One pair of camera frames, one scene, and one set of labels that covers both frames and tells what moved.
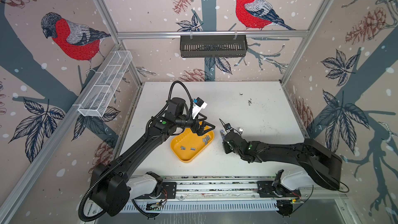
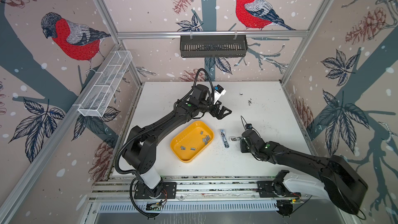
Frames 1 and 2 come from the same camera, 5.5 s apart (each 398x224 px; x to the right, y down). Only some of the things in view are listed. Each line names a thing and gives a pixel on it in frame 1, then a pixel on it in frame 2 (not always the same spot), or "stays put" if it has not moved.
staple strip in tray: [205, 139] stays put
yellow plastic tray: [186, 145] stays put
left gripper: [200, 130] -> [220, 115]
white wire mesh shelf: [95, 102] stays put
